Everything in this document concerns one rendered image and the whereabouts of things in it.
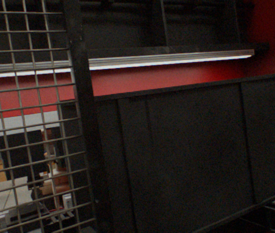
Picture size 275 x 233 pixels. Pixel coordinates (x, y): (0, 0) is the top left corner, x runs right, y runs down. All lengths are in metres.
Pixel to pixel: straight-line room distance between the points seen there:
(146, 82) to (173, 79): 0.16
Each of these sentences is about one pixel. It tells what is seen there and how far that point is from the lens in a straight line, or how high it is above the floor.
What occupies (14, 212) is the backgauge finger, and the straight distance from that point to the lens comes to 0.97.
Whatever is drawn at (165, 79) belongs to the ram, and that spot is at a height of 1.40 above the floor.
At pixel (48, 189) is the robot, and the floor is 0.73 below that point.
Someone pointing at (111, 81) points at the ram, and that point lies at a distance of 1.22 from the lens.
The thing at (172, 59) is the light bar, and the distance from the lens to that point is 1.15.
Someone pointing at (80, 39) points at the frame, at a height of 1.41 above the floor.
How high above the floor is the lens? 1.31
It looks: 3 degrees down
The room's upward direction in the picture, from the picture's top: 8 degrees counter-clockwise
